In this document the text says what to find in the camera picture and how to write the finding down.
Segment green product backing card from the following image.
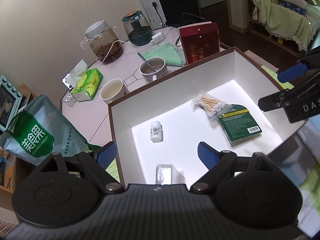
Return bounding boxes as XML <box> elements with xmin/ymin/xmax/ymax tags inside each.
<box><xmin>218</xmin><ymin>105</ymin><xmax>262</xmax><ymax>142</ymax></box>

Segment cotton swabs plastic bag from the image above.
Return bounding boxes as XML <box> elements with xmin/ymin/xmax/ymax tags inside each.
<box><xmin>191</xmin><ymin>91</ymin><xmax>233</xmax><ymax>128</ymax></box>

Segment small white pill bottle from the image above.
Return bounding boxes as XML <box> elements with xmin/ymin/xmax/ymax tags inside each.
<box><xmin>150</xmin><ymin>121</ymin><xmax>163</xmax><ymax>142</ymax></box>

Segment plaid blue green tablecloth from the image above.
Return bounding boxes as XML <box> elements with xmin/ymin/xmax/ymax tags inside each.
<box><xmin>105</xmin><ymin>65</ymin><xmax>320</xmax><ymax>238</ymax></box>

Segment brown cardboard storage box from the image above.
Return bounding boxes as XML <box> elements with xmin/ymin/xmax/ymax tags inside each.
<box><xmin>108</xmin><ymin>48</ymin><xmax>304</xmax><ymax>186</ymax></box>

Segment green covered sofa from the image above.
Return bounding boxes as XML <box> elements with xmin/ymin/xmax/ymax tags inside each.
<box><xmin>252</xmin><ymin>0</ymin><xmax>319</xmax><ymax>51</ymax></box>

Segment blue green snack bag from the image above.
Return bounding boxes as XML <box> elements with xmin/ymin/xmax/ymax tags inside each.
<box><xmin>1</xmin><ymin>94</ymin><xmax>89</xmax><ymax>166</ymax></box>

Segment white empty cup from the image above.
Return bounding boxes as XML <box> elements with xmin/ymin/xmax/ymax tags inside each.
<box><xmin>99</xmin><ymin>79</ymin><xmax>129</xmax><ymax>105</ymax></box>

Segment green tissue pack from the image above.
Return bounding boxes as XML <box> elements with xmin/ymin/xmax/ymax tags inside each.
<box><xmin>66</xmin><ymin>60</ymin><xmax>103</xmax><ymax>102</ymax></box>

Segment red gift box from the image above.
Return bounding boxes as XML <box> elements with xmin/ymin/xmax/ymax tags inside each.
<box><xmin>178</xmin><ymin>21</ymin><xmax>220</xmax><ymax>65</ymax></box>

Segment white mug with spoon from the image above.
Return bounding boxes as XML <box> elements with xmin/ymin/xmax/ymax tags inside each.
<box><xmin>139</xmin><ymin>56</ymin><xmax>168</xmax><ymax>83</ymax></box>

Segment green folded cloth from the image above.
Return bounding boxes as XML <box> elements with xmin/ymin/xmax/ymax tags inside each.
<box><xmin>142</xmin><ymin>42</ymin><xmax>186</xmax><ymax>67</ymax></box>

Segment mint toaster oven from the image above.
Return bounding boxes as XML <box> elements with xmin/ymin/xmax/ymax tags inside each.
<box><xmin>0</xmin><ymin>75</ymin><xmax>23</xmax><ymax>132</ymax></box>

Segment glass jar white lid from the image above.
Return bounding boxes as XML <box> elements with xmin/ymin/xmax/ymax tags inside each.
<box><xmin>80</xmin><ymin>20</ymin><xmax>124</xmax><ymax>64</ymax></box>

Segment white power adapter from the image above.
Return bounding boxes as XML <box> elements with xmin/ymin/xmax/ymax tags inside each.
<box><xmin>151</xmin><ymin>32</ymin><xmax>165</xmax><ymax>44</ymax></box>

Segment black white refrigerator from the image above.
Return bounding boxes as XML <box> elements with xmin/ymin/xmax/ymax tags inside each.
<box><xmin>140</xmin><ymin>0</ymin><xmax>201</xmax><ymax>30</ymax></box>

